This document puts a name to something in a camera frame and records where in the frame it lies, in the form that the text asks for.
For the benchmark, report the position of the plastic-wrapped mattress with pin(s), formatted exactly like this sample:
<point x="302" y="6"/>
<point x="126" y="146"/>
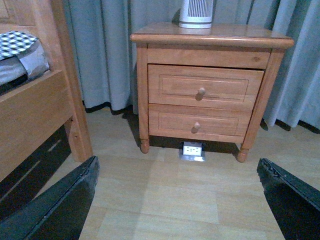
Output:
<point x="32" y="62"/>

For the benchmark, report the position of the floor power outlet box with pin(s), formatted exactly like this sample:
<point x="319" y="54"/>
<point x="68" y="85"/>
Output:
<point x="192" y="151"/>

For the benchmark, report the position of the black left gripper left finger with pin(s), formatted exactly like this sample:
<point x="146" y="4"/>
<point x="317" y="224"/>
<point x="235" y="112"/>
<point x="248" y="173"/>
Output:
<point x="60" y="212"/>

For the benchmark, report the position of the wooden bed frame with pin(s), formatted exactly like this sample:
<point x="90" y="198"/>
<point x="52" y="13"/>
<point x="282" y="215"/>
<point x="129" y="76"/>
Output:
<point x="31" y="113"/>

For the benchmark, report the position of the grey-green curtain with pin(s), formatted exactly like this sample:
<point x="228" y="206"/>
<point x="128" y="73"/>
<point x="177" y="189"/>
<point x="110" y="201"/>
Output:
<point x="105" y="58"/>

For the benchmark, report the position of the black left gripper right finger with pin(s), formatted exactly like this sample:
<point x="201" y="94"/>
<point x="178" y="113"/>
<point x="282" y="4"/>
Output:
<point x="294" y="203"/>

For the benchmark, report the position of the wooden drawer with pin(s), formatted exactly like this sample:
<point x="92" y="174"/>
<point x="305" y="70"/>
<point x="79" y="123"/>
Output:
<point x="206" y="87"/>
<point x="198" y="123"/>

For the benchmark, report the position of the wooden nightstand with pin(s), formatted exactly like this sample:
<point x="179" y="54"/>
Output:
<point x="227" y="46"/>

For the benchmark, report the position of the checkered bed sheet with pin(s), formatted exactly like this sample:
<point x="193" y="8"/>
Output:
<point x="13" y="43"/>

